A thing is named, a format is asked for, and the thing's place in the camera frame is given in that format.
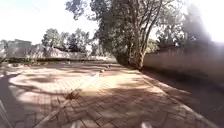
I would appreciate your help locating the leafy forked tree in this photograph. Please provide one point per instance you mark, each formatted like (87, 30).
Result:
(140, 50)

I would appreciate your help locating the robot's own part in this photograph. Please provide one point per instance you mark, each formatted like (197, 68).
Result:
(145, 125)
(74, 125)

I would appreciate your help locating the trees behind wall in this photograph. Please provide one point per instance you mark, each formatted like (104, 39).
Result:
(196, 26)

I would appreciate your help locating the bare dirt strip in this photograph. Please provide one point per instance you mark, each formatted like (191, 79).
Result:
(200, 96)

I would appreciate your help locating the group of trees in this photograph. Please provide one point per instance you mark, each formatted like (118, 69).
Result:
(66, 40)

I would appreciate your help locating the low green hedge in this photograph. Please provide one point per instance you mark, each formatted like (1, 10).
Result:
(33, 60)

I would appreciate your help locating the pale boundary wall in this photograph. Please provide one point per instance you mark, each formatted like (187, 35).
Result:
(180, 60)

